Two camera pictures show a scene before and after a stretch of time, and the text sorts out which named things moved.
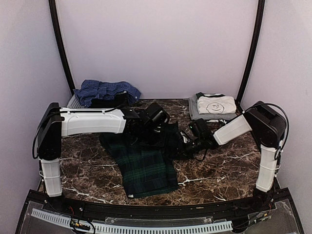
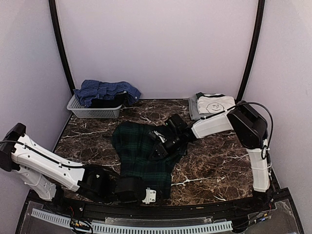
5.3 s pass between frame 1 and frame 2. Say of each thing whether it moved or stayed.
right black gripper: moved
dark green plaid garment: moved
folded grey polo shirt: stayed
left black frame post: stayed
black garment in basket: stayed
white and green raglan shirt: stayed
